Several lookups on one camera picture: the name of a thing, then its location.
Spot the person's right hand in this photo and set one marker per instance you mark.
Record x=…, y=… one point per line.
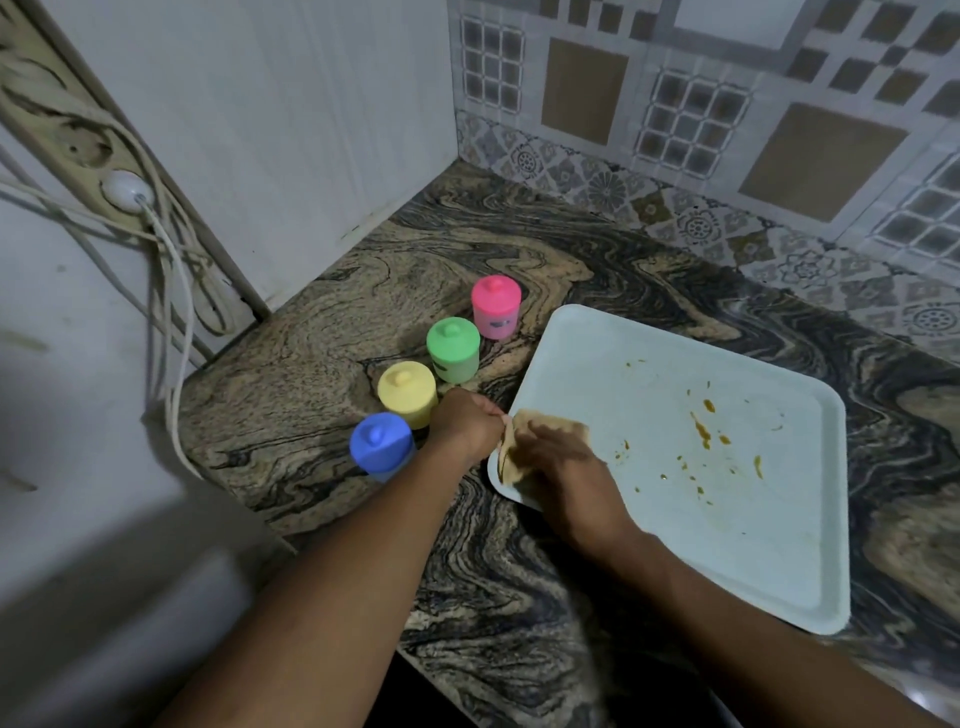
x=581, y=495

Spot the person's left hand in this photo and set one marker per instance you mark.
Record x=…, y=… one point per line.
x=459, y=427

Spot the person's left fingers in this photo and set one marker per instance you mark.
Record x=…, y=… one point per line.
x=491, y=414

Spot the person's right fingers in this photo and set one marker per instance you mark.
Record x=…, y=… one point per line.
x=551, y=444

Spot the brown stained cleaning cloth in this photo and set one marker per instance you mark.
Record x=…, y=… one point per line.
x=512, y=457

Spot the white plastic tray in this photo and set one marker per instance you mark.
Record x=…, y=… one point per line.
x=720, y=480

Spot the person's left forearm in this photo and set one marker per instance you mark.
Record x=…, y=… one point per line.
x=337, y=600

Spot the person's right forearm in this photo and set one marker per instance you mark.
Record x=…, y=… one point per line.
x=750, y=645

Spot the green lidded plastic jar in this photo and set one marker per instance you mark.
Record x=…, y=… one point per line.
x=453, y=349

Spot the yellow lidded plastic jar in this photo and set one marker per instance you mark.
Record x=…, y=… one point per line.
x=406, y=391

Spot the pink lidded plastic jar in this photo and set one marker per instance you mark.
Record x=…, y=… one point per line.
x=496, y=304

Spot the blue lidded plastic jar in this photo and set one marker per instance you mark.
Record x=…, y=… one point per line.
x=381, y=444

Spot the white round plug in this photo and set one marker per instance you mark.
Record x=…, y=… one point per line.
x=126, y=190

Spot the beige power strip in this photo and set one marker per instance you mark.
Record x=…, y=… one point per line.
x=67, y=142

